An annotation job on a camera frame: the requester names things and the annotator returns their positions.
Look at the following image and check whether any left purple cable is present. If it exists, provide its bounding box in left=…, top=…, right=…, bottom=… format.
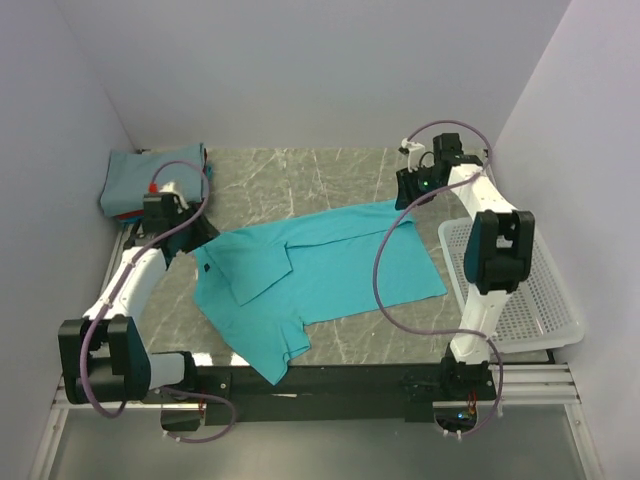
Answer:
left=80, top=160, right=238, bottom=445

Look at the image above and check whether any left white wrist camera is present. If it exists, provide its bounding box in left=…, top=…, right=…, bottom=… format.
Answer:
left=148, top=181, right=189, bottom=211

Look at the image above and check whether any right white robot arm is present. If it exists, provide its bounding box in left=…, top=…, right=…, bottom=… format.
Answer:
left=395, top=133, right=535, bottom=399

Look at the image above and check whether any purple cable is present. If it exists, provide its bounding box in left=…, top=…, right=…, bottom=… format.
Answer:
left=372, top=118, right=503, bottom=438
left=80, top=160, right=238, bottom=445

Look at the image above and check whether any folded red t shirt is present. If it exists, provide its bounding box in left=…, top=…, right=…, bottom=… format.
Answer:
left=101, top=162, right=213, bottom=223

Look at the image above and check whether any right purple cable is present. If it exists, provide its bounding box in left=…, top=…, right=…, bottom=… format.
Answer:
left=372, top=118, right=503, bottom=438

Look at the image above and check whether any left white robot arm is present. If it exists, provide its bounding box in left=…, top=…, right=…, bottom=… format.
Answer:
left=58, top=184, right=219, bottom=405

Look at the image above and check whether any black base beam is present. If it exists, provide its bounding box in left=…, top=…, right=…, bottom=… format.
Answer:
left=139, top=363, right=501, bottom=427

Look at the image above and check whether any white plastic basket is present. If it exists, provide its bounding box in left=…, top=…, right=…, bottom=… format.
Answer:
left=438, top=218, right=585, bottom=354

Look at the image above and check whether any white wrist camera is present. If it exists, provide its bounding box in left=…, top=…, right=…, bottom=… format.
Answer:
left=398, top=138, right=426, bottom=172
left=148, top=181, right=189, bottom=211

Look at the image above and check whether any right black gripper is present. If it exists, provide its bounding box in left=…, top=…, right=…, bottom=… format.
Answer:
left=395, top=164, right=445, bottom=211

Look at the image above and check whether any folded grey-blue t shirt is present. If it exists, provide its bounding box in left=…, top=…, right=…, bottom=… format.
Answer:
left=100, top=143, right=211, bottom=219

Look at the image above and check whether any folded teal t shirt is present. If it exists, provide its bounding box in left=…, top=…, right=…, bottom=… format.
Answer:
left=121, top=163, right=216, bottom=227

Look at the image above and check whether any turquoise polo shirt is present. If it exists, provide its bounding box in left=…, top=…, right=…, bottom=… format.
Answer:
left=194, top=200, right=447, bottom=385

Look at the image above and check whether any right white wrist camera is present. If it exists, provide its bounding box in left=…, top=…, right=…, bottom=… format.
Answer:
left=398, top=138, right=426, bottom=172

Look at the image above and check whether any aluminium frame rail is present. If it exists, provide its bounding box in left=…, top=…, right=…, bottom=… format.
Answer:
left=51, top=364, right=581, bottom=411

